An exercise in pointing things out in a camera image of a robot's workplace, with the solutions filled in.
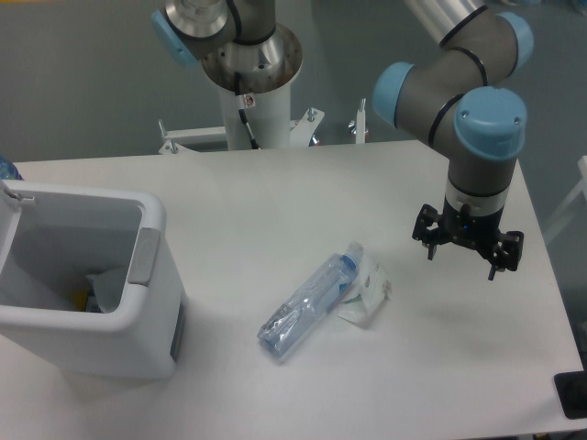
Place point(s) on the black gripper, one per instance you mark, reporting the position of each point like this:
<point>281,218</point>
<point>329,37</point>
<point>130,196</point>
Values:
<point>479,233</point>

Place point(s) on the white wrapper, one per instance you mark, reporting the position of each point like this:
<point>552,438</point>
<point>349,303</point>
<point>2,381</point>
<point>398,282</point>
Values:
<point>372,287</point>

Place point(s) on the crushed clear plastic bottle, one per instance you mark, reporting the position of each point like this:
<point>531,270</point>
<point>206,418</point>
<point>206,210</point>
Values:
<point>314,298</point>

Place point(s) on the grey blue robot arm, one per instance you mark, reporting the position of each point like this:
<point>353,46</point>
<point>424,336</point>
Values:
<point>456,106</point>

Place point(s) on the trash inside can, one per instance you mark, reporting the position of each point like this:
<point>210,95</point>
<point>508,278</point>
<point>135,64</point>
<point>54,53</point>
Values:
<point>100,293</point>

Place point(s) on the white trash can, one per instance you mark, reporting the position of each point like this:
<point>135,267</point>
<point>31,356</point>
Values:
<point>52,236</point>

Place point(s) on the black device at table edge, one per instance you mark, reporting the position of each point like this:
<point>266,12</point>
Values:
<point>571,388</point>

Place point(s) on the blue patterned object at left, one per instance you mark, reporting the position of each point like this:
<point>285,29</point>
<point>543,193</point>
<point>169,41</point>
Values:
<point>9,171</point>

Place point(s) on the white frame at right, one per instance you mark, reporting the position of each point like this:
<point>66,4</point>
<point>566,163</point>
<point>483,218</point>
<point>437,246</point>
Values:
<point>569,208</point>

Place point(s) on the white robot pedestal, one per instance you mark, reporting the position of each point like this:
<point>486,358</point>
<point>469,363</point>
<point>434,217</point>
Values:
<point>253,84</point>

